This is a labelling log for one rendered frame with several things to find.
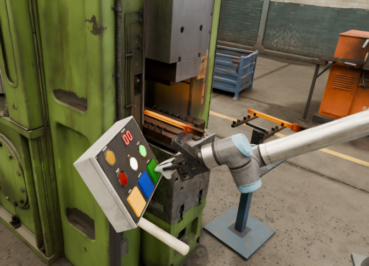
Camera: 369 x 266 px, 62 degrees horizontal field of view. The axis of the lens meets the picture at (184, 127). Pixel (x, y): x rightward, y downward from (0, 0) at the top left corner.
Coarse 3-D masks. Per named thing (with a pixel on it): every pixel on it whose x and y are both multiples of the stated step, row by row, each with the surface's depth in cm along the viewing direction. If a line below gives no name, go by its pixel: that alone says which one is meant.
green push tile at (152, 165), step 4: (152, 160) 123; (148, 164) 120; (152, 164) 122; (148, 168) 118; (152, 168) 121; (152, 172) 120; (156, 172) 123; (160, 172) 126; (152, 176) 119; (156, 176) 122; (156, 180) 121
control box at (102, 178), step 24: (120, 120) 124; (96, 144) 104; (120, 144) 107; (144, 144) 123; (96, 168) 93; (120, 168) 103; (144, 168) 117; (96, 192) 97; (120, 192) 98; (120, 216) 99
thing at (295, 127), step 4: (252, 112) 214; (256, 112) 212; (260, 112) 212; (260, 116) 210; (264, 116) 208; (268, 116) 207; (272, 120) 205; (276, 120) 203; (280, 120) 202; (284, 124) 199; (288, 124) 197; (292, 124) 195; (296, 124) 194; (292, 128) 195; (296, 128) 195; (300, 128) 193; (304, 128) 191
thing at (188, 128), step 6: (150, 114) 175; (156, 114) 175; (168, 120) 169; (174, 120) 169; (180, 126) 165; (186, 126) 161; (192, 126) 163; (186, 132) 162; (192, 132) 161; (198, 132) 160
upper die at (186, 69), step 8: (152, 64) 148; (160, 64) 145; (168, 64) 142; (176, 64) 140; (184, 64) 145; (192, 64) 150; (152, 72) 150; (160, 72) 147; (168, 72) 144; (176, 72) 141; (184, 72) 147; (192, 72) 152; (168, 80) 145; (176, 80) 143
